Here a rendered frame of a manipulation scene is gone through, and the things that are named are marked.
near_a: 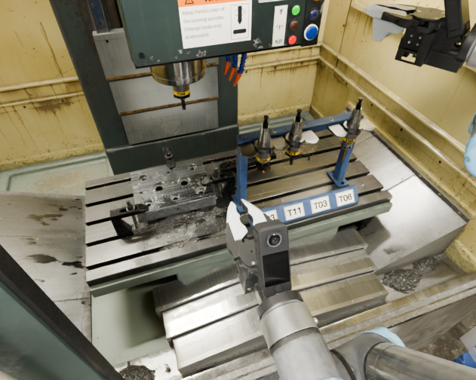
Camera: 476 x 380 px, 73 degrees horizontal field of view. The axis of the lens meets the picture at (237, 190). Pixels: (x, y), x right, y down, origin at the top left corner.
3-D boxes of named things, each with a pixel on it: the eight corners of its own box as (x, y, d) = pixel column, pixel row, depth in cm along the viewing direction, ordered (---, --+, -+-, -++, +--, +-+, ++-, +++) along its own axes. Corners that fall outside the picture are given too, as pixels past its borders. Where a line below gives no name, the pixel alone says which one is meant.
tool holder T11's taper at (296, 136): (299, 133, 107) (302, 115, 102) (303, 140, 104) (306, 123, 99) (287, 133, 107) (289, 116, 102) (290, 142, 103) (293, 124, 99)
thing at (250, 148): (259, 156, 101) (259, 154, 100) (244, 160, 100) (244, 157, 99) (251, 143, 106) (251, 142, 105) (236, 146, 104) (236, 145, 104)
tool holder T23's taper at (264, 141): (266, 138, 105) (268, 121, 100) (273, 145, 102) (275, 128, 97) (254, 142, 103) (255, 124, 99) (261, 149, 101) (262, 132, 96)
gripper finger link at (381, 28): (351, 37, 67) (394, 49, 63) (359, 5, 63) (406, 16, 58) (358, 33, 69) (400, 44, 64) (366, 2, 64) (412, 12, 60)
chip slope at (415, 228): (440, 255, 144) (471, 218, 126) (301, 302, 128) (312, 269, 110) (336, 141, 203) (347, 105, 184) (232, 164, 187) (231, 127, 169)
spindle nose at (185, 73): (191, 57, 102) (187, 16, 93) (216, 78, 92) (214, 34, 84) (143, 69, 96) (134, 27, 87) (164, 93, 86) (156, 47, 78)
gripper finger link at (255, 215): (239, 215, 64) (253, 254, 58) (240, 195, 59) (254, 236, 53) (254, 212, 64) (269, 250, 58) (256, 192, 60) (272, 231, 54)
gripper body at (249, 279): (232, 265, 58) (256, 330, 50) (231, 239, 52) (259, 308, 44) (271, 254, 60) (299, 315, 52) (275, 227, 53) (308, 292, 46)
